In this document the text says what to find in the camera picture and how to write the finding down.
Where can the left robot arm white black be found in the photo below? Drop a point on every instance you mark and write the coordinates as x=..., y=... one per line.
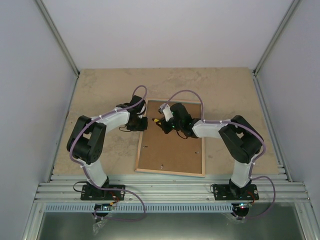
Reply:
x=86, y=142

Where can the left aluminium corner post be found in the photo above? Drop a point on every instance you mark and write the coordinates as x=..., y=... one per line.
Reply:
x=57, y=36

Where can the grey slotted cable duct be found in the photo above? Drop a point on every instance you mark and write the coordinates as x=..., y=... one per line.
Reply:
x=139, y=208

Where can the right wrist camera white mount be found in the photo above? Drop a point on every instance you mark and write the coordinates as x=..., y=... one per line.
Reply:
x=165, y=109

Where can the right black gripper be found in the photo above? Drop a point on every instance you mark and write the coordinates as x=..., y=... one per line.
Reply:
x=163, y=126

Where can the clear plastic bag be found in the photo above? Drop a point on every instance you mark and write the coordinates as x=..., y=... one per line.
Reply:
x=98, y=225

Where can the right aluminium corner post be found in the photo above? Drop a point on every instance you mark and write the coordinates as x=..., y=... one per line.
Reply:
x=277, y=35

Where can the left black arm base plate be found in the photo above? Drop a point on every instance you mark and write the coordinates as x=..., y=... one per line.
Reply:
x=91, y=193

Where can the aluminium corner post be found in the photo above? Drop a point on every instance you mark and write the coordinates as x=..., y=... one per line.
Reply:
x=277, y=35
x=57, y=36

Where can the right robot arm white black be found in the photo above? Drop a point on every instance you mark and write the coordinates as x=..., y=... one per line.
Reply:
x=243, y=142

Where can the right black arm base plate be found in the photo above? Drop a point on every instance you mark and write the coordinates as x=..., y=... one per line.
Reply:
x=227, y=192

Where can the teal wooden photo frame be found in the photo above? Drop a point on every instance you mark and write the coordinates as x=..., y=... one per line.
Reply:
x=173, y=150

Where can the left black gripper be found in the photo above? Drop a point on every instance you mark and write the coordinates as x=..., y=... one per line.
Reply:
x=143, y=127

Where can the aluminium rail base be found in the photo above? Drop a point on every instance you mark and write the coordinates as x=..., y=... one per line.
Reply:
x=155, y=188

